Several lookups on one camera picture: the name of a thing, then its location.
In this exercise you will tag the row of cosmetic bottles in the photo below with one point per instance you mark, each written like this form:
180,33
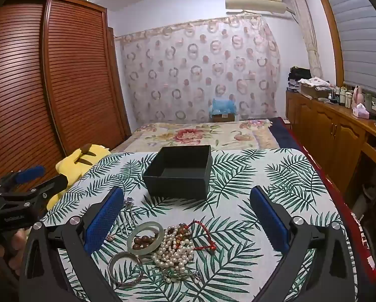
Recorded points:
343,96

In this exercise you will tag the silver bangle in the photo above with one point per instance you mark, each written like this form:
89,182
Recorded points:
110,267

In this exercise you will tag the wooden cabinet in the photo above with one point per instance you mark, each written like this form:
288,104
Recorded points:
332,129

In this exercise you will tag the person's left hand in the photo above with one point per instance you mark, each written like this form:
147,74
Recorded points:
16,243

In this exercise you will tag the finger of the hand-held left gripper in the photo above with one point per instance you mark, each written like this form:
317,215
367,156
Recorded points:
29,173
53,184

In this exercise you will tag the blue plastic bag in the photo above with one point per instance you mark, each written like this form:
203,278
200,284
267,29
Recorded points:
222,105

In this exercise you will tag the brown slatted wardrobe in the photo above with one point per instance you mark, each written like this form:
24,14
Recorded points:
65,85

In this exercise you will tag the pile of dark clothes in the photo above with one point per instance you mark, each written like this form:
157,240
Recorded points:
298,74

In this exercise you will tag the pale jade bangle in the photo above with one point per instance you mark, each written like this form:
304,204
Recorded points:
144,251

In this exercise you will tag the pink tissue box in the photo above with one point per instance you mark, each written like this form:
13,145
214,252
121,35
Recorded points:
360,111

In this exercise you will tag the floral bed sheet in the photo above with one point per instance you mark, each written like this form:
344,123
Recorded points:
181,135

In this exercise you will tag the small cardboard box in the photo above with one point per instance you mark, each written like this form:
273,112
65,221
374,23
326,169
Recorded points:
224,118

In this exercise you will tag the silver flower hairpin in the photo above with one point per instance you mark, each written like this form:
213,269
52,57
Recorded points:
128,215

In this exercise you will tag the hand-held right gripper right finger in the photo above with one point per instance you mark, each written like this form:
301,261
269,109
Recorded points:
269,218

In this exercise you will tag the beige tied curtain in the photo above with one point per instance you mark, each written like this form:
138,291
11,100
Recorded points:
310,47

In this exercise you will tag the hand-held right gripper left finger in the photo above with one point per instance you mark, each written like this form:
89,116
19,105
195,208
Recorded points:
102,223

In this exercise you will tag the leaf print tablecloth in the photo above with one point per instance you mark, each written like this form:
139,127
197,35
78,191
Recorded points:
238,179

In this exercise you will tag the floral cardboard box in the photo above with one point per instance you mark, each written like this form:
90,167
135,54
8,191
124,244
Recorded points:
313,85

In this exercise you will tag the grey window blind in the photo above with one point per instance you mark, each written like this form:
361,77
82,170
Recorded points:
357,37

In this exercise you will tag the yellow plush toy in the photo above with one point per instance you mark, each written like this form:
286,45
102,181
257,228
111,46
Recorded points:
71,166

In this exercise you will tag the black square box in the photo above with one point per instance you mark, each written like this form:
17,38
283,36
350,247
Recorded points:
175,185

